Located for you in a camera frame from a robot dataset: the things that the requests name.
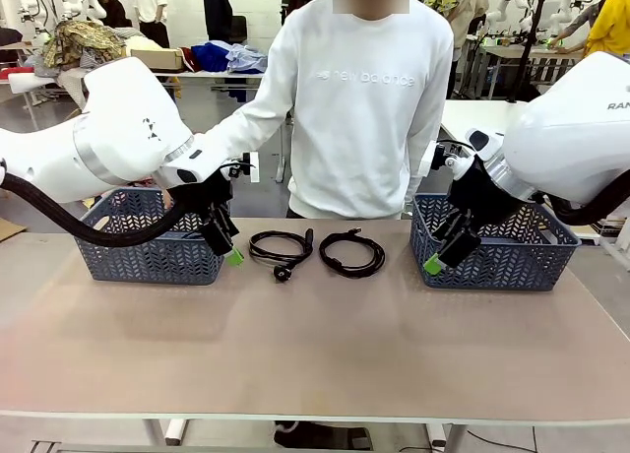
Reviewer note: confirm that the black floor base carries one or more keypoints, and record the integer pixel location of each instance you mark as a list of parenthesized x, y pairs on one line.
[(320, 435)]

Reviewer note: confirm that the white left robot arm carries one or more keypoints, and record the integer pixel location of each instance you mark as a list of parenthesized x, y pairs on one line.
[(123, 118)]

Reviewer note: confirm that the light blue shirt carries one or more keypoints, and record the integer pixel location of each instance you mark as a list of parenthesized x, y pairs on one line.
[(248, 59)]

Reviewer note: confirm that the grey plastic basket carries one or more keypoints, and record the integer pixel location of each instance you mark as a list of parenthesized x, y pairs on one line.
[(502, 271), (147, 266)]

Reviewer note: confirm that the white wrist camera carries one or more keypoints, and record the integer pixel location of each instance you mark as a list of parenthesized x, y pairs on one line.
[(427, 160), (254, 167)]

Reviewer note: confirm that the white clothes table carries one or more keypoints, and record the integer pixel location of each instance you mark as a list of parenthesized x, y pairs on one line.
[(216, 75)]

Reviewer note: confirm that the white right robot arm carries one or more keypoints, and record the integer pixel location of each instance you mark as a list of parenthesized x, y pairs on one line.
[(566, 143)]

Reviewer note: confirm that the person in yellow jacket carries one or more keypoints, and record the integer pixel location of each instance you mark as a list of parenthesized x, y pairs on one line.
[(610, 24)]

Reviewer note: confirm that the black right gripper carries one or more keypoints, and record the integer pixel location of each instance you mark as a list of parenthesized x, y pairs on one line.
[(480, 197)]

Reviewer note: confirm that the person in beige jacket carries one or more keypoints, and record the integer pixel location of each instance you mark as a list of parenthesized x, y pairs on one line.
[(470, 10)]

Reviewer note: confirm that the person in black clothes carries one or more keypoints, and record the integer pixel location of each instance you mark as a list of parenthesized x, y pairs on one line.
[(217, 10)]

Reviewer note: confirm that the person in white sweatshirt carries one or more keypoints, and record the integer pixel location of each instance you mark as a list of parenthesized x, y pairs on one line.
[(359, 103)]

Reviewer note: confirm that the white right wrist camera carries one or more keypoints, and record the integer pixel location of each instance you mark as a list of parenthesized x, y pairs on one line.
[(427, 160)]

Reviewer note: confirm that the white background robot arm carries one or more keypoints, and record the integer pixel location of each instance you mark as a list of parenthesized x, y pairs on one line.
[(86, 0), (566, 5), (34, 5), (512, 7)]

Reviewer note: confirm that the white side table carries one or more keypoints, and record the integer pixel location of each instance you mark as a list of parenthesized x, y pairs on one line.
[(477, 115)]

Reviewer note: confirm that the grey background table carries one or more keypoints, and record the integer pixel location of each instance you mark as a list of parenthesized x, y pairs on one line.
[(531, 51)]

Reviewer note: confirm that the masked person in black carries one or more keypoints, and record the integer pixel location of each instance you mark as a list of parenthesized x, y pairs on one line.
[(110, 7)]

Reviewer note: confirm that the cream fabric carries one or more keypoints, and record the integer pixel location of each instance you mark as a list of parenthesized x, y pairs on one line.
[(143, 42)]

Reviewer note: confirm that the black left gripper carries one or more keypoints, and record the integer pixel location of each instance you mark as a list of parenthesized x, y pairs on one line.
[(216, 192)]

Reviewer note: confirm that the white padded board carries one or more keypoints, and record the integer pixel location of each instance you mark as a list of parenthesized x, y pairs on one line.
[(39, 83)]

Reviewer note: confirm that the person in white shirt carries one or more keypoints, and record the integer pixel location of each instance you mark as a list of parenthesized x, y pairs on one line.
[(150, 5)]

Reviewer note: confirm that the brown cardboard box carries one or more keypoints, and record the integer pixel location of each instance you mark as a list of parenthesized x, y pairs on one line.
[(162, 56)]

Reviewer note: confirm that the person's right forearm white sleeve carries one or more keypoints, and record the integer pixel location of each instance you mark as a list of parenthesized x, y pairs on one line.
[(236, 125)]

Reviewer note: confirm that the person's right hand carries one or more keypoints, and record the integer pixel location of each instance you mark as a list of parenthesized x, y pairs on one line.
[(168, 199)]

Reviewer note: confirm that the person's left forearm white sleeve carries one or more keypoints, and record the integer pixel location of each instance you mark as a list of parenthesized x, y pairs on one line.
[(418, 192)]

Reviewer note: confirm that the blue cloth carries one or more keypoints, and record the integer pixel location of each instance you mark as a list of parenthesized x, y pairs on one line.
[(209, 56)]

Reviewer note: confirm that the black tripod pole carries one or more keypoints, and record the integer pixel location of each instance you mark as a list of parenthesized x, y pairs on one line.
[(529, 44)]

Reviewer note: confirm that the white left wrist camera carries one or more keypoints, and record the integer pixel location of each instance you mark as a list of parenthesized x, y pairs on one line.
[(254, 167)]

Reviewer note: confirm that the white table leg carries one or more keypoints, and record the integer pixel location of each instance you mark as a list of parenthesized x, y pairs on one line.
[(174, 431)]

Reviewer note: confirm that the black chair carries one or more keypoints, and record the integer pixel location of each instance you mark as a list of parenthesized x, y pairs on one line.
[(238, 28)]

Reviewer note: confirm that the patterned clothes pile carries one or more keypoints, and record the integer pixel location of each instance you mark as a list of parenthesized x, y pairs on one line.
[(83, 39)]

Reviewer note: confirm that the dark red cloth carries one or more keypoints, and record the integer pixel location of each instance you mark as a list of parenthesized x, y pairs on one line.
[(187, 59)]

